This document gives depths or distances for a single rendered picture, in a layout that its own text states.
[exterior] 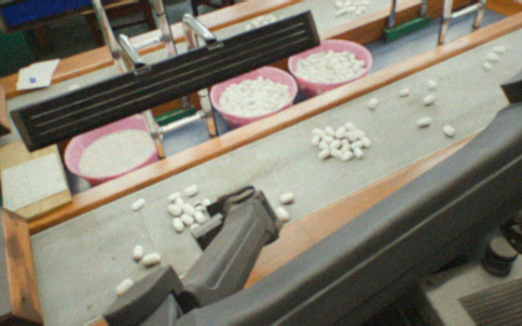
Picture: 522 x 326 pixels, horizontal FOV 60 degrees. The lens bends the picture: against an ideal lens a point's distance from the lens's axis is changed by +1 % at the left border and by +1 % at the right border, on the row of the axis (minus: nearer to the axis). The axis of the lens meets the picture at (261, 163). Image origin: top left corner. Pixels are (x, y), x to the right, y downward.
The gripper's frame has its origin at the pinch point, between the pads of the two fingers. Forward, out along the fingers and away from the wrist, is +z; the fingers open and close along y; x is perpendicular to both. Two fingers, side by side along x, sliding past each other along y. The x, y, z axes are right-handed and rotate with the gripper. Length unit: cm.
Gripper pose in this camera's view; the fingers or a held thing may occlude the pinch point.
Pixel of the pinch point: (226, 206)
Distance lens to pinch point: 95.0
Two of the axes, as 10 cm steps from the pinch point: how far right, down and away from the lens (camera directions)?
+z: -2.8, 0.2, 9.6
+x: 3.8, 9.2, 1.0
